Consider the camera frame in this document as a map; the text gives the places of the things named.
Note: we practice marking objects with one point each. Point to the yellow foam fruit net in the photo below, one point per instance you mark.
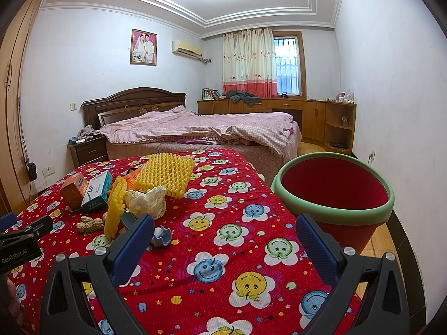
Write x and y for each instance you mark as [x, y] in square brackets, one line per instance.
[169, 170]

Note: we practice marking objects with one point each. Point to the pink quilt on bed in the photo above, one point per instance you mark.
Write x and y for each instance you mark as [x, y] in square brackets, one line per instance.
[272, 130]

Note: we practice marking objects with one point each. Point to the clothes on nightstand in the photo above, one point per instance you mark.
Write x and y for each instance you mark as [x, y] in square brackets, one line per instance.
[85, 134]

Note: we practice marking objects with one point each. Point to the wall air conditioner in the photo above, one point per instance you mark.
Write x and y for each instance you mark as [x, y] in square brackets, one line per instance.
[186, 50]

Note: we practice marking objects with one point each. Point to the wooden wardrobe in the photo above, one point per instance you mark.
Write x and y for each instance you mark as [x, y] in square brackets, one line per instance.
[16, 188]

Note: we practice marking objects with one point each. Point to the red bin with green rim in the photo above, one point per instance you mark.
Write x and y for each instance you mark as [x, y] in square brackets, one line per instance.
[346, 197]

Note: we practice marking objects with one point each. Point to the wooden cabinet desk unit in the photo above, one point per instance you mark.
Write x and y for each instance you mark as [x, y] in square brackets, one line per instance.
[329, 123]

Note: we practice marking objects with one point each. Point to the framed wedding photo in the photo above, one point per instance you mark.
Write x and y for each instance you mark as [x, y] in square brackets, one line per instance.
[143, 48]

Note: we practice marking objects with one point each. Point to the black charger on wall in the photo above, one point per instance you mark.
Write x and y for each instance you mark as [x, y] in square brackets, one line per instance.
[31, 171]

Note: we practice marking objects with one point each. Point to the peanuts in shell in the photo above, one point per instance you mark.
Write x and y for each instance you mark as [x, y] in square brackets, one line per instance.
[88, 225]

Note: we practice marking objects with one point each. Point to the orange foam net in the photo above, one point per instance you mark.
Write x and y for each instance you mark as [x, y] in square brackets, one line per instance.
[130, 178]

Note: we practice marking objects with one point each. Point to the small yellow foam net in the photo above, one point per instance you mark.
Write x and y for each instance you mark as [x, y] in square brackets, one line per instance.
[116, 207]

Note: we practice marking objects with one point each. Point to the window with bars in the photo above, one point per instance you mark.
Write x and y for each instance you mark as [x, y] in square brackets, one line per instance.
[290, 64]

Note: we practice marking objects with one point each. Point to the orange cardboard box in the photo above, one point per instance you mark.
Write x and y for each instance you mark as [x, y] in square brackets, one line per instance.
[73, 190]

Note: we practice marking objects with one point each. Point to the white teal cardboard box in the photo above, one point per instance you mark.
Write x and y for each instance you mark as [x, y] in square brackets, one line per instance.
[96, 192]

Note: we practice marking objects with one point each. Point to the red smiley flower blanket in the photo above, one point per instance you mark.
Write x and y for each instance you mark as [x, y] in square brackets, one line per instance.
[234, 264]

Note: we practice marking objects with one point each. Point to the books on cabinet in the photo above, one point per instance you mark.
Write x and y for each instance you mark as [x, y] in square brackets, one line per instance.
[209, 94]

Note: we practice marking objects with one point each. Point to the dark clothes on cabinet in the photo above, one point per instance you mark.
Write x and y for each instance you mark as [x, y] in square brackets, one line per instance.
[248, 98]

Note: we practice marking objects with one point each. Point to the brown wooden bed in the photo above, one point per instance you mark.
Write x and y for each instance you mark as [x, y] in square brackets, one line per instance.
[137, 101]

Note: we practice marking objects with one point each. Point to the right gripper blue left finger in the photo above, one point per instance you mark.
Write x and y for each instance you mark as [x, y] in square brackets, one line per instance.
[128, 249]

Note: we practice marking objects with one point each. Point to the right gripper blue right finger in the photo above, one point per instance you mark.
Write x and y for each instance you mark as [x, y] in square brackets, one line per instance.
[320, 247]

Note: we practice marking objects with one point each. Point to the dark wooden nightstand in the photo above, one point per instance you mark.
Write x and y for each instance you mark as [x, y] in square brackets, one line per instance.
[93, 150]

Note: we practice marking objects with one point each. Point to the cream and red curtain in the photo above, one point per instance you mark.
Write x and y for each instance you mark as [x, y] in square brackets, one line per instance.
[249, 62]

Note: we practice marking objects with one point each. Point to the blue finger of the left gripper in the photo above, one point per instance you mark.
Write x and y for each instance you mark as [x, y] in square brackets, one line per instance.
[7, 221]

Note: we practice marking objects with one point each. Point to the cream plastic bag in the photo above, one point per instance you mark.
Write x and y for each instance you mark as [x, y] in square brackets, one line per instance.
[152, 203]

